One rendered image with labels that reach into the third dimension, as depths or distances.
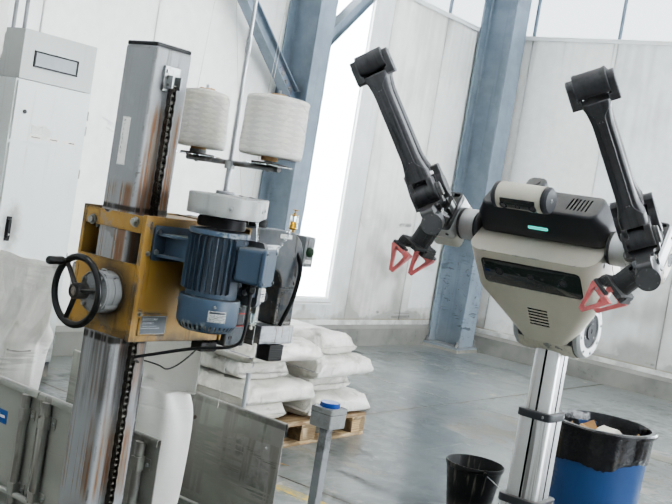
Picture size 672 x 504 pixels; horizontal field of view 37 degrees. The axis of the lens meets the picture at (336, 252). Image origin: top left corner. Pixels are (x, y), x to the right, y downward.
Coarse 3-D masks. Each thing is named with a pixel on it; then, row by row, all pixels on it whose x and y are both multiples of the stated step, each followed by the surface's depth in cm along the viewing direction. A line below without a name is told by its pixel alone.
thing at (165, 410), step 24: (168, 360) 298; (192, 360) 292; (144, 384) 297; (168, 384) 297; (192, 384) 292; (144, 408) 293; (168, 408) 292; (192, 408) 299; (144, 432) 293; (168, 432) 292; (168, 456) 293; (168, 480) 294
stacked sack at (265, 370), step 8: (208, 352) 565; (208, 360) 564; (216, 360) 558; (224, 360) 555; (232, 360) 551; (216, 368) 560; (232, 368) 549; (240, 368) 550; (248, 368) 554; (256, 368) 558; (264, 368) 562; (272, 368) 567; (280, 368) 571; (240, 376) 549; (256, 376) 558; (264, 376) 562; (272, 376) 567; (280, 376) 573
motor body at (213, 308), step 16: (192, 240) 240; (208, 240) 238; (224, 240) 237; (240, 240) 241; (192, 256) 239; (208, 256) 237; (224, 256) 239; (192, 272) 240; (208, 272) 239; (224, 272) 239; (192, 288) 239; (208, 288) 239; (224, 288) 240; (192, 304) 238; (208, 304) 238; (224, 304) 239; (192, 320) 239; (208, 320) 238; (224, 320) 240
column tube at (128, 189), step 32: (128, 64) 249; (160, 64) 245; (128, 96) 248; (160, 96) 247; (160, 128) 248; (128, 160) 247; (128, 192) 246; (128, 256) 247; (96, 352) 250; (96, 384) 250; (96, 416) 249; (128, 416) 256; (96, 448) 249; (128, 448) 257; (64, 480) 255; (96, 480) 250
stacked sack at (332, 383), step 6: (300, 378) 609; (324, 378) 616; (330, 378) 621; (336, 378) 626; (342, 378) 631; (312, 384) 605; (318, 384) 608; (324, 384) 612; (330, 384) 619; (336, 384) 624; (342, 384) 630; (348, 384) 636; (318, 390) 613
